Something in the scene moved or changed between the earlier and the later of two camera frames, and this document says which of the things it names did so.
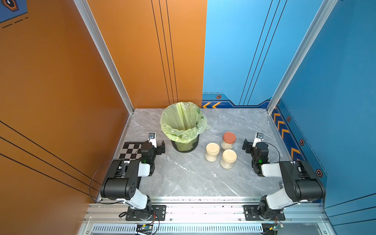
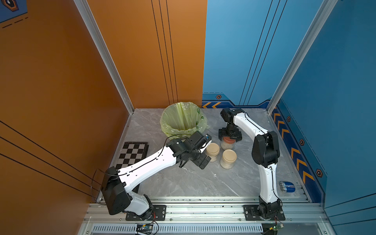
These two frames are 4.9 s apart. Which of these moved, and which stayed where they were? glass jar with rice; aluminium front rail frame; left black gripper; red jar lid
Moved: left black gripper
Stayed: aluminium front rail frame; glass jar with rice; red jar lid
